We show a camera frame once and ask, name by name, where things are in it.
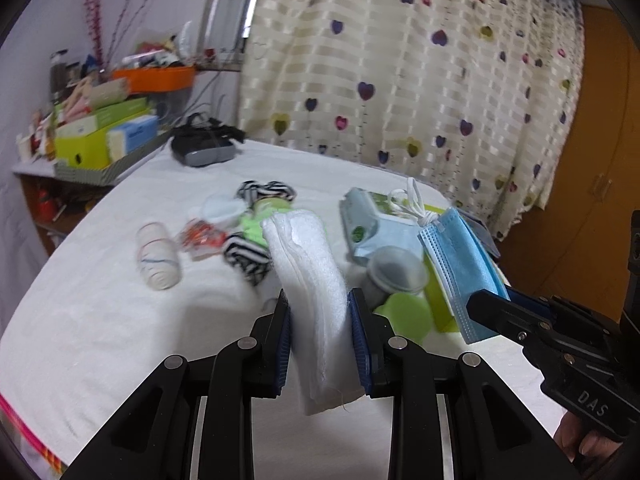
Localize blue tissue pack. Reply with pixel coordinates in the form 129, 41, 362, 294
106, 114, 158, 162

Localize green lidded jar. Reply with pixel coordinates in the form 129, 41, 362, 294
374, 292, 433, 344

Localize orange storage bin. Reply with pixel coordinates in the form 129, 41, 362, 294
112, 66, 195, 94

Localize white towel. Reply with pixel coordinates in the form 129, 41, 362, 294
262, 210, 363, 415

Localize heart pattern curtain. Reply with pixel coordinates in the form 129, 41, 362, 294
239, 0, 585, 240

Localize green rabbit pattern towel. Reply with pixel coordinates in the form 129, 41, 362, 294
253, 197, 292, 219

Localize wet wipes pack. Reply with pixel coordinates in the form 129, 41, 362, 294
340, 188, 423, 266

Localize green white shallow box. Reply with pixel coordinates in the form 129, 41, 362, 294
384, 192, 504, 334

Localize green white long box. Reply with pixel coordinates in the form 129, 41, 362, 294
55, 98, 148, 138

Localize white cotton pads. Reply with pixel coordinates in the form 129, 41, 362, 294
188, 194, 246, 228

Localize person's right hand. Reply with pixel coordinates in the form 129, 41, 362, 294
553, 412, 639, 479

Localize striped tray box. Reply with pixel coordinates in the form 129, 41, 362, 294
53, 129, 174, 188

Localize black white striped sock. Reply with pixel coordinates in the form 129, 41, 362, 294
222, 233, 272, 286
235, 180, 297, 207

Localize black grey VR headset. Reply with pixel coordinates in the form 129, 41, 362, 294
170, 113, 245, 168

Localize lime green box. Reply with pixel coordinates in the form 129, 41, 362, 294
53, 123, 162, 172

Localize wooden wardrobe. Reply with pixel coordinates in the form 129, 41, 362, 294
500, 6, 639, 320

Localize beige bandage cloth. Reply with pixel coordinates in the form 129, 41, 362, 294
136, 222, 182, 290

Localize pink branch decoration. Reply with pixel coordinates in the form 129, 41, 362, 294
82, 0, 153, 70

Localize blue face mask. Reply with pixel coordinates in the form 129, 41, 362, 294
388, 176, 511, 346

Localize side shelf table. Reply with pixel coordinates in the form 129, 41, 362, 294
12, 159, 111, 256

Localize dark jar clear lid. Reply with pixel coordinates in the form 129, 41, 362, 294
361, 246, 428, 311

